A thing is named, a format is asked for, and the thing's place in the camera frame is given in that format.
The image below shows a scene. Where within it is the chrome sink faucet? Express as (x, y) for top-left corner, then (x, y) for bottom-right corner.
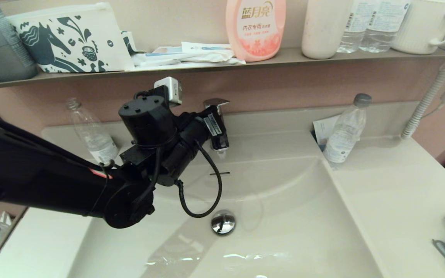
(203, 98), (231, 159)

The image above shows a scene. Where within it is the white ceramic sink basin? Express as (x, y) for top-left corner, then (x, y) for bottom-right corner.
(68, 156), (385, 278)

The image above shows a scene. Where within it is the plastic wrapped toiletry packet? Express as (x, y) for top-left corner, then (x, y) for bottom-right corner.
(132, 47), (246, 67)

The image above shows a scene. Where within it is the white toothbrush packet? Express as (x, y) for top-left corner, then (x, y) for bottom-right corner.
(181, 42), (234, 53)

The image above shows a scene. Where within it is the pink detergent bottle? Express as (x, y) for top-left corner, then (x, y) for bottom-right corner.
(226, 0), (287, 62)

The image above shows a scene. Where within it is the chrome drain stopper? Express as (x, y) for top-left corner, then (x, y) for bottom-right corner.
(211, 210), (236, 236)

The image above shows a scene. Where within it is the small printed white box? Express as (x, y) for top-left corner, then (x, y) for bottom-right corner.
(121, 31), (146, 54)

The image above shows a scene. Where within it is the clear capless water bottle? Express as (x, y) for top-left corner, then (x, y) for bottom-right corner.
(66, 97), (119, 166)

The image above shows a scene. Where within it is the white paper card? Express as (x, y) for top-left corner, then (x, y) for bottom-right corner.
(313, 115), (341, 151)

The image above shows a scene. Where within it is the clear grey-capped water bottle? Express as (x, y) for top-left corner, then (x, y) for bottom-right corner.
(322, 93), (372, 170)

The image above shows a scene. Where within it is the white ribbed tumbler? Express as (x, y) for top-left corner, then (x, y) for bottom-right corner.
(301, 0), (354, 59)

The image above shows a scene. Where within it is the white horse print pouch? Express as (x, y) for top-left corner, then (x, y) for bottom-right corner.
(7, 2), (135, 73)

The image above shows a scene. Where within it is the clear labelled water bottle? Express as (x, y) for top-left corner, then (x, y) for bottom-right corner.
(336, 0), (377, 54)
(360, 0), (412, 53)

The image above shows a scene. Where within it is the grey plastic bottle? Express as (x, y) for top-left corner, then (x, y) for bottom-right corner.
(0, 0), (39, 83)

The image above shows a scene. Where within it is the white ribbed mug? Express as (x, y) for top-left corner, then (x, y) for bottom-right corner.
(392, 0), (445, 55)

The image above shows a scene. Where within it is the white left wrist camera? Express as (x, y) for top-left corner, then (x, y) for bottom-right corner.
(154, 76), (183, 107)

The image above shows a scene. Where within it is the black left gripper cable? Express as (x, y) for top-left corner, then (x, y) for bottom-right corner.
(176, 140), (223, 219)

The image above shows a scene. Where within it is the grey wall shelf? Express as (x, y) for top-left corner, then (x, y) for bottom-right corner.
(0, 46), (445, 91)

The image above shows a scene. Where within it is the white corrugated hose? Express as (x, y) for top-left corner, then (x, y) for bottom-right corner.
(400, 64), (445, 140)

